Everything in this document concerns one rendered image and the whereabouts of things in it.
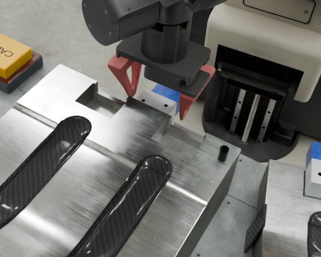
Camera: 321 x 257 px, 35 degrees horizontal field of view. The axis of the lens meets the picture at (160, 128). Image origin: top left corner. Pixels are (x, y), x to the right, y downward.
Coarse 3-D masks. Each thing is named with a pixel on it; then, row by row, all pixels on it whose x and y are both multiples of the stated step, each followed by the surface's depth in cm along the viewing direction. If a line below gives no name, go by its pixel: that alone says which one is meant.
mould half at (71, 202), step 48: (48, 96) 62; (0, 144) 57; (96, 144) 57; (144, 144) 58; (48, 192) 53; (96, 192) 53; (192, 192) 54; (0, 240) 48; (48, 240) 49; (144, 240) 50; (192, 240) 55
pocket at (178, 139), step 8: (168, 120) 61; (160, 128) 60; (168, 128) 62; (176, 128) 62; (152, 136) 59; (160, 136) 62; (168, 136) 62; (176, 136) 62; (184, 136) 61; (192, 136) 61; (168, 144) 62; (176, 144) 62; (184, 144) 62; (192, 144) 62; (200, 144) 61; (184, 152) 61; (192, 152) 61
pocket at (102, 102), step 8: (88, 88) 63; (96, 88) 65; (80, 96) 62; (88, 96) 64; (96, 96) 65; (104, 96) 64; (112, 96) 65; (88, 104) 65; (96, 104) 65; (104, 104) 65; (112, 104) 65; (120, 104) 64; (104, 112) 64; (112, 112) 64
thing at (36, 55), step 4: (32, 52) 77; (36, 56) 77; (40, 56) 77; (32, 60) 76; (24, 64) 75; (28, 64) 75; (20, 68) 75; (24, 68) 75; (16, 72) 74; (20, 72) 74; (0, 76) 73; (12, 76) 73; (0, 80) 73; (4, 80) 73; (8, 80) 73
